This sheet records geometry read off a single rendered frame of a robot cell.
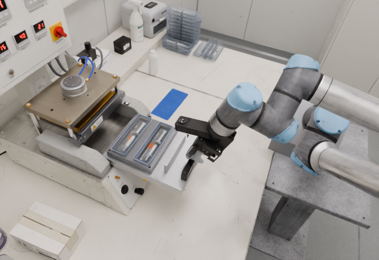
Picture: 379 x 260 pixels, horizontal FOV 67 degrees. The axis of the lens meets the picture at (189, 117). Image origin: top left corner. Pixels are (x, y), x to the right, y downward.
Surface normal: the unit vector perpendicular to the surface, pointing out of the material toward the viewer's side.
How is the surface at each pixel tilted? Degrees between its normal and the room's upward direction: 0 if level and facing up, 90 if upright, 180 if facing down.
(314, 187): 0
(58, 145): 0
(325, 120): 37
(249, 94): 20
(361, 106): 49
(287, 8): 90
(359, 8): 90
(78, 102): 0
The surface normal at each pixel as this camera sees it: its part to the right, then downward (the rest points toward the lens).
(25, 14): 0.91, 0.33
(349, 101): -0.25, 0.01
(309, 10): -0.39, 0.63
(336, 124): -0.19, -0.19
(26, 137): 0.07, -0.70
